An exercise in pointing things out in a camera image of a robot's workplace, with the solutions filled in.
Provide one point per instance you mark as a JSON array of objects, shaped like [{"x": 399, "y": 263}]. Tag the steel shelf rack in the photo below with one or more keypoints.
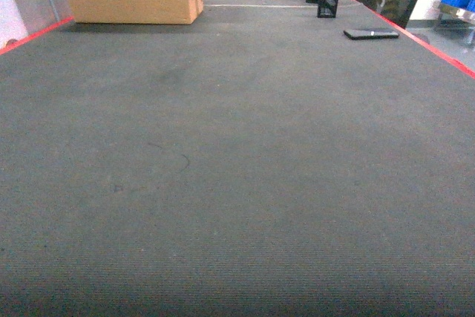
[{"x": 448, "y": 14}]

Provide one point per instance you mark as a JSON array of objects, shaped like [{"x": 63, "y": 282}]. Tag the black smartphone on table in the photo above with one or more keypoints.
[{"x": 366, "y": 34}]

